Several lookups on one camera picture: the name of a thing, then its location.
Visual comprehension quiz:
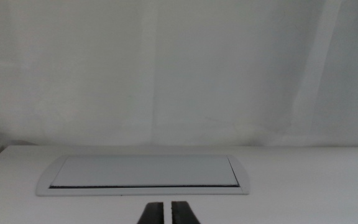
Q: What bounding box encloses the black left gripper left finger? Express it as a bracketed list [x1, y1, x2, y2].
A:
[136, 201, 165, 224]

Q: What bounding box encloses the white backdrop curtain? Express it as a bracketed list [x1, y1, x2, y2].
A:
[0, 0, 358, 147]

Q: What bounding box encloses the grey table cable hatch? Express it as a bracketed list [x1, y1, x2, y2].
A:
[35, 154, 250, 197]

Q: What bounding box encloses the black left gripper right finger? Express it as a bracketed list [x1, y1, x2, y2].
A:
[171, 201, 201, 224]

